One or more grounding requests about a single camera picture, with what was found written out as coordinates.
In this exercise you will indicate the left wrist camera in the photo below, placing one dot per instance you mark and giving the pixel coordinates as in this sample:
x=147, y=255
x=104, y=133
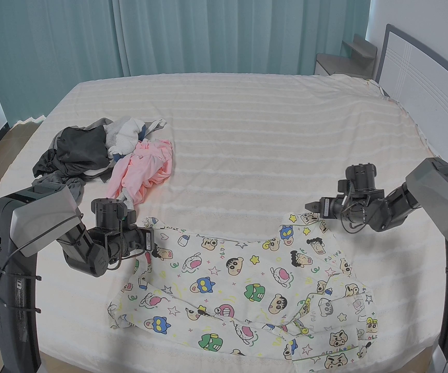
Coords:
x=130, y=216

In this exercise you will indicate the bed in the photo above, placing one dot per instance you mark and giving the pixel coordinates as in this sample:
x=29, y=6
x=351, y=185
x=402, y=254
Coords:
x=266, y=130

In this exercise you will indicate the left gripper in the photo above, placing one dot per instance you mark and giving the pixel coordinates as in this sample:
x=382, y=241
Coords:
x=144, y=239

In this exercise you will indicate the grey bedside table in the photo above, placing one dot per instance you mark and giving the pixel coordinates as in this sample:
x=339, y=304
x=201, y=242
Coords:
x=340, y=63

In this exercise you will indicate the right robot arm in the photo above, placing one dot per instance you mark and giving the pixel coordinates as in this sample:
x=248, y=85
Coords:
x=437, y=192

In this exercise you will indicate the pile of clothes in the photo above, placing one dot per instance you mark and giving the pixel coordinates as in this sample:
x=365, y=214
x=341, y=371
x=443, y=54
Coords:
x=84, y=146

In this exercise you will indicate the blue-green curtain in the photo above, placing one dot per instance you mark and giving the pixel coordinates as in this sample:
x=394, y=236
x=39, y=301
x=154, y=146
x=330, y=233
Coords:
x=53, y=33
x=228, y=21

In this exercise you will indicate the white printed pyjama top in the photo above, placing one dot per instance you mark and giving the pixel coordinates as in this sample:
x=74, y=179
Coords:
x=247, y=286

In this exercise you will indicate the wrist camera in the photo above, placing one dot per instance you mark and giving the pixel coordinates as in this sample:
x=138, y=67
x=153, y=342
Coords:
x=130, y=216
x=343, y=186

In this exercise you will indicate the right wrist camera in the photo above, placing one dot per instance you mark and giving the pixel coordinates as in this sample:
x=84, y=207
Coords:
x=343, y=186

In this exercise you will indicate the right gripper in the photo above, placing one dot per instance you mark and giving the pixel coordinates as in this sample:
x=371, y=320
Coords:
x=332, y=207

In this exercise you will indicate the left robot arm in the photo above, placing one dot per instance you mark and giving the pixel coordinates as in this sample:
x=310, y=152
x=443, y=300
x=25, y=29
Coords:
x=22, y=223

